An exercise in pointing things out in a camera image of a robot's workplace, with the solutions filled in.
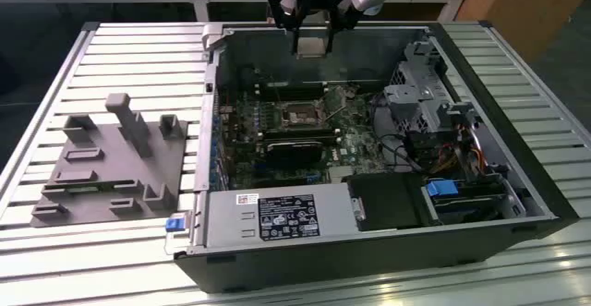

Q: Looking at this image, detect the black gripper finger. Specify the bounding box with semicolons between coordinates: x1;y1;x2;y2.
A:
265;0;305;55
322;0;357;55

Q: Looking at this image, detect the silver CPU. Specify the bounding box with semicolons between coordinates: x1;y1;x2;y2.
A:
294;35;329;60

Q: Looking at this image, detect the metal socket cover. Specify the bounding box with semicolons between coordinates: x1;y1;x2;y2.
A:
318;89;346;123

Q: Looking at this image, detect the metal locking lever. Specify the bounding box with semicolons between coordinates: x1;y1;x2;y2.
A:
325;102;346;120

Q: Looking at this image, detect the CPU socket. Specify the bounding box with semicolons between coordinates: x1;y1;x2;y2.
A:
274;101;328;129

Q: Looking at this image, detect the black RAM slot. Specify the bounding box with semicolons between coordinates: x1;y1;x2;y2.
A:
261;128;337;138
262;134;336;144

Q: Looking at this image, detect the metal drive cage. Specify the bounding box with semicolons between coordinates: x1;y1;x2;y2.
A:
382;41;476;136

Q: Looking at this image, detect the green motherboard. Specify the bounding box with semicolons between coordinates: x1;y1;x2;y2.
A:
214;84;393;191

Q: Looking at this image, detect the graphics card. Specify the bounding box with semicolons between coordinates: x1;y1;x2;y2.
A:
262;138;324;169

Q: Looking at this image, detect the wooden cabinet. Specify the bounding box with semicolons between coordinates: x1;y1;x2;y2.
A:
454;0;591;63

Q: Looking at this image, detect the silver chipset heatsink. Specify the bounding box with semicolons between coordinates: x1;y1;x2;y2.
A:
328;165;349;183

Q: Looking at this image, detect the black bay shroud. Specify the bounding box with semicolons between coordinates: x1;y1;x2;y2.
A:
342;172;437;233

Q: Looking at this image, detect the blue disk carrier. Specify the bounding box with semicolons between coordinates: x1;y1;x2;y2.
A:
424;177;460;198

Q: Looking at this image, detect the grey parts rack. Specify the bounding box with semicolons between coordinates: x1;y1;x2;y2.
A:
28;93;190;229

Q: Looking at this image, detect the grey power supply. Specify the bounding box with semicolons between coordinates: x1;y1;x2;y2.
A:
202;181;365;246

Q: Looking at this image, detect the disk bay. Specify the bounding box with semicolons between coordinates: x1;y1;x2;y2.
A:
420;181;529;226

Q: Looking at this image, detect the black PC case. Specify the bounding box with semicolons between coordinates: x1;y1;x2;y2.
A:
164;20;580;295

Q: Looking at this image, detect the black wire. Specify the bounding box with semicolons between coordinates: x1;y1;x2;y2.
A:
376;134;425;175

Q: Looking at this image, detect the yellow orange wire bundle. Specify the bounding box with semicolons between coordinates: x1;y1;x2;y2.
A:
433;122;491;182

